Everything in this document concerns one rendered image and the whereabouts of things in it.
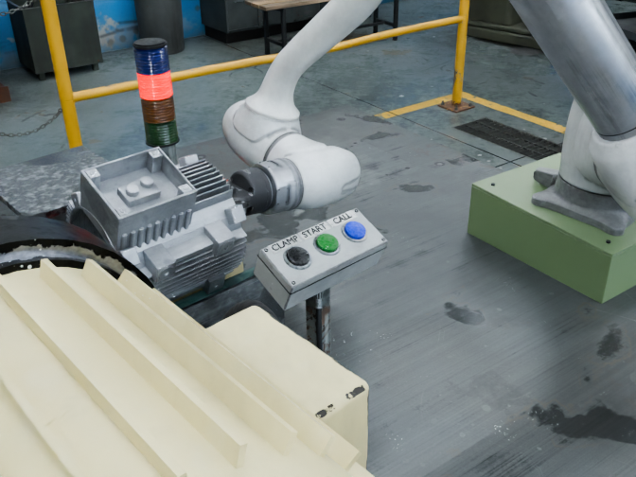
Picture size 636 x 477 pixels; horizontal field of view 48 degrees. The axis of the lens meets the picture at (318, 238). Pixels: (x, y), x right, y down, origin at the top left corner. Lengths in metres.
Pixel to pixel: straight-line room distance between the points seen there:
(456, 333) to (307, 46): 0.54
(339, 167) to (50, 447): 1.02
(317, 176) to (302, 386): 0.89
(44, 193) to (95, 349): 1.23
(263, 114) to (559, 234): 0.58
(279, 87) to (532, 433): 0.70
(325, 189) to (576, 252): 0.47
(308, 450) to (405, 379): 0.86
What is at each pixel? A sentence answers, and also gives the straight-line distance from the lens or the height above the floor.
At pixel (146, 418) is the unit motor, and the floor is 1.35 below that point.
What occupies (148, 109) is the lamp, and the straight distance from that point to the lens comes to 1.36.
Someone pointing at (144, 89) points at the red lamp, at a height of 1.14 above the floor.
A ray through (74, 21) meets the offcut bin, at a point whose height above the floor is 0.38.
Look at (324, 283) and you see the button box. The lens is 0.93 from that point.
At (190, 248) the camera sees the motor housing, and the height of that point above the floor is 1.03.
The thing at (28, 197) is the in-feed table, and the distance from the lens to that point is 1.53.
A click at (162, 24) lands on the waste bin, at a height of 0.25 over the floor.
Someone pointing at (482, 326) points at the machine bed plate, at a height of 0.80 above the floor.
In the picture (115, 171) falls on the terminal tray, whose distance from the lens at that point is 1.04.
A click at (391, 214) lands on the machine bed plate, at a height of 0.80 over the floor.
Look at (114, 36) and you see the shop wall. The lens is 6.29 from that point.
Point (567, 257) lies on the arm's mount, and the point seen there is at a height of 0.86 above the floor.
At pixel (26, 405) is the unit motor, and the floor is 1.36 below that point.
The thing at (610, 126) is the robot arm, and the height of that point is 1.16.
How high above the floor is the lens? 1.54
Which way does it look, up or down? 30 degrees down
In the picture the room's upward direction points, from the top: 1 degrees counter-clockwise
